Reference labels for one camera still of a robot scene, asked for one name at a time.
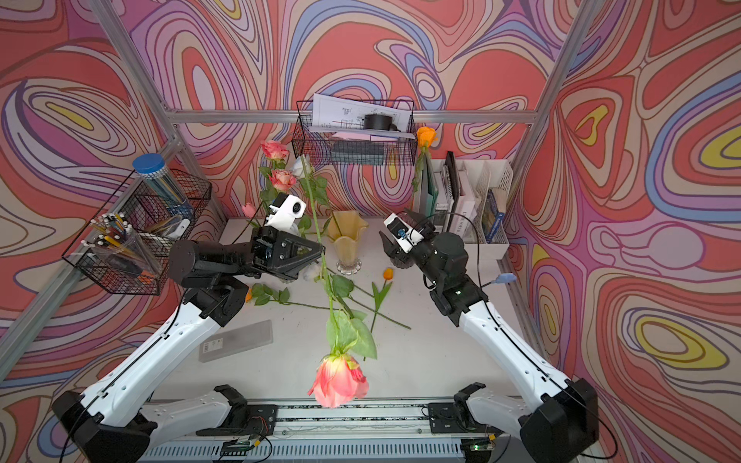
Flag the small orange tulip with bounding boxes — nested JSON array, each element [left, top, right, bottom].
[[370, 267, 394, 332]]

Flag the small pink rosebud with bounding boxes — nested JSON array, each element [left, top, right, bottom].
[[242, 203, 262, 228]]

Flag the white papers in basket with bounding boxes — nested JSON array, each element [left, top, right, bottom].
[[309, 94, 416, 140]]

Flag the purple ribbed glass vase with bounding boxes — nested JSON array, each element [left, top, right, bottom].
[[391, 255, 414, 269]]

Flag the orange rose left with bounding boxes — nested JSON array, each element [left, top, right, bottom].
[[244, 284, 329, 311]]

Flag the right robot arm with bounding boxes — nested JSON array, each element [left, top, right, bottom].
[[379, 214, 600, 462]]

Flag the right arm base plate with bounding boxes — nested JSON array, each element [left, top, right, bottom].
[[422, 401, 503, 437]]

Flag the white plastic book organizer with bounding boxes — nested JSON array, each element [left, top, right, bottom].
[[413, 159, 513, 260]]

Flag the cup of pencils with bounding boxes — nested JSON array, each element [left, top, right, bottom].
[[82, 212, 162, 280]]

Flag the blue desk lamp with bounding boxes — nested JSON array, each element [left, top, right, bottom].
[[480, 273, 517, 289]]

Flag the blue treehouse book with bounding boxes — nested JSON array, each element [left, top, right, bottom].
[[482, 187, 508, 243]]

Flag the blue lid pencil jar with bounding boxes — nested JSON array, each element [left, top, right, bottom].
[[132, 154, 194, 219]]

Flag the yellow ruffled vase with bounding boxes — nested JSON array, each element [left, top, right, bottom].
[[326, 210, 369, 276]]

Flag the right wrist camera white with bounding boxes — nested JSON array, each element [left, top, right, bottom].
[[383, 213, 424, 254]]

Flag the black wire basket left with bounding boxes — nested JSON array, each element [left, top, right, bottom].
[[62, 170, 212, 295]]

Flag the pink book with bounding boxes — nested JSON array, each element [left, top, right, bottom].
[[448, 168, 478, 238]]

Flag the black white magazine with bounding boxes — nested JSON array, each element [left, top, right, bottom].
[[433, 170, 453, 232]]

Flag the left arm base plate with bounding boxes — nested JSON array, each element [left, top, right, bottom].
[[196, 404, 279, 437]]

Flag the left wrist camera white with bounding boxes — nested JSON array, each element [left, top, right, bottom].
[[264, 193, 307, 235]]

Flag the orange rose tall stem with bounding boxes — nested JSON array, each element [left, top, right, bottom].
[[412, 127, 437, 193]]

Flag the black wire basket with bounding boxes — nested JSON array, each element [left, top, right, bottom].
[[62, 170, 212, 295], [291, 98, 418, 168]]

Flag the pink rose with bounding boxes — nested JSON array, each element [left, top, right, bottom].
[[266, 169, 297, 204], [260, 141, 289, 177], [300, 155, 378, 410]]

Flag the black tape roll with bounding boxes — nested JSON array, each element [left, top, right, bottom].
[[363, 113, 399, 131]]

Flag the teal green folder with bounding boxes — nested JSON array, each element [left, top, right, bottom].
[[418, 154, 439, 216]]

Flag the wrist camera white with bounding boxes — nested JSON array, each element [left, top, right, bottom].
[[383, 213, 424, 254], [264, 193, 307, 235]]

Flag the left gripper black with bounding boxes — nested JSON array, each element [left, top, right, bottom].
[[216, 235, 318, 287]]

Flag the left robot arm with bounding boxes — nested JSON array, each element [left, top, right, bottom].
[[52, 227, 324, 462]]

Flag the black wire basket back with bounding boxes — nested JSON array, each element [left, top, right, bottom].
[[291, 98, 418, 168]]

